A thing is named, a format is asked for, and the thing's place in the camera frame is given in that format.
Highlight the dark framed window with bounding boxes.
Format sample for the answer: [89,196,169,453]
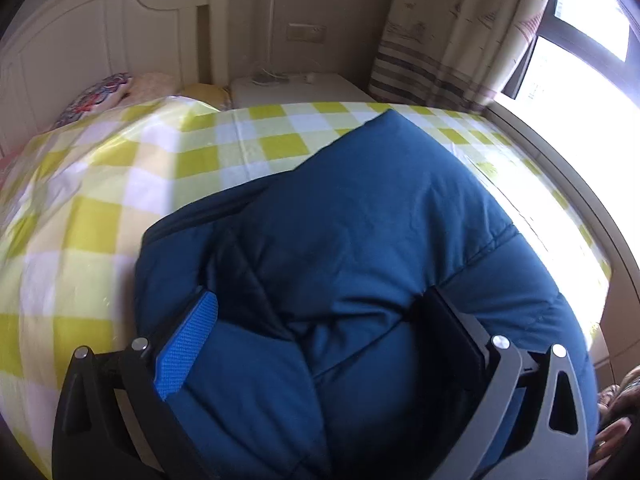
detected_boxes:
[500,0,640,121]

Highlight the blue puffer jacket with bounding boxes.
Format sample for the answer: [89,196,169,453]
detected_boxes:
[132,108,600,480]

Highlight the yellow checked bed sheet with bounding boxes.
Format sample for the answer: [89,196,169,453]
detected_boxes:
[0,96,613,480]

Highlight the white wooden headboard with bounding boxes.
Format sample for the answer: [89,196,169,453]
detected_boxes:
[0,0,231,156]

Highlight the floral print pillow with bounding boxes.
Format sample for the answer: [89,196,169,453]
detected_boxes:
[52,72,136,130]

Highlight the white charger cable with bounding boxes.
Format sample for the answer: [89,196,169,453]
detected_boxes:
[250,67,316,86]

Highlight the yellow pillow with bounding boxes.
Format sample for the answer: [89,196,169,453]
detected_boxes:
[177,82,233,111]

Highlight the wall socket panel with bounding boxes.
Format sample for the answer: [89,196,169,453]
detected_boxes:
[286,22,327,43]

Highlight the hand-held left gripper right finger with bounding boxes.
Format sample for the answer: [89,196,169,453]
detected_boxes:
[420,286,591,480]

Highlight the person's patterned clothing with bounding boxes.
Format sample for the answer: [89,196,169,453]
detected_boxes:
[597,366,640,426]

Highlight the white nightstand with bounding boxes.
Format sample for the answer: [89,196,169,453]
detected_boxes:
[229,72,373,110]

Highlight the cream pillow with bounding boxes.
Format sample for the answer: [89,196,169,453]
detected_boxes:
[120,72,178,108]

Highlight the white wall conduit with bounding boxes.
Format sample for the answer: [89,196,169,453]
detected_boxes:
[267,0,277,76]

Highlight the striped beige curtain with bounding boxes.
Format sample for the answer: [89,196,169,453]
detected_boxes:
[369,0,558,113]

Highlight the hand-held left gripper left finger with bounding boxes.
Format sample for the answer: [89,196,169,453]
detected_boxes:
[51,287,221,480]

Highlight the person's right hand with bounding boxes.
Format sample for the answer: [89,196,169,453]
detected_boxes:
[589,417,632,466]

